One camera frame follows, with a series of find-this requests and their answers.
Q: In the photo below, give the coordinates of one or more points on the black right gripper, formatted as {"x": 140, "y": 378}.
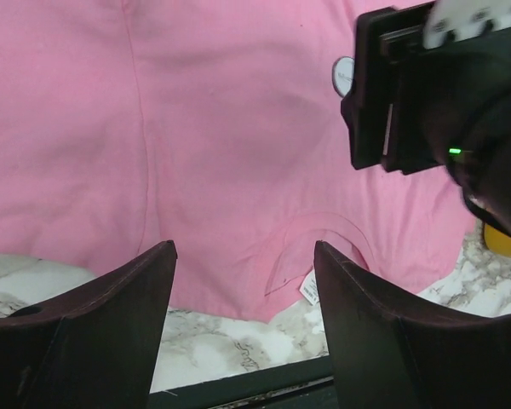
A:
{"x": 411, "y": 109}

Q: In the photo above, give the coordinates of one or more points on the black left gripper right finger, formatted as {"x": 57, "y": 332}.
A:
{"x": 392, "y": 349}

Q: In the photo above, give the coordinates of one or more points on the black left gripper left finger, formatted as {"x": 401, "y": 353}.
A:
{"x": 94, "y": 346}

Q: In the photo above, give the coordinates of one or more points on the pink t-shirt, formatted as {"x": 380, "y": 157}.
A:
{"x": 211, "y": 123}

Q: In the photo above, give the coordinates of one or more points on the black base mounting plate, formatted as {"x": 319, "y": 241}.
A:
{"x": 307, "y": 384}

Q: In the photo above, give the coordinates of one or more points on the yellow plastic basket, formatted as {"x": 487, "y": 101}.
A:
{"x": 496, "y": 241}

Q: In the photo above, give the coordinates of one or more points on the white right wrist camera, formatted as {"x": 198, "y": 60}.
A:
{"x": 464, "y": 19}

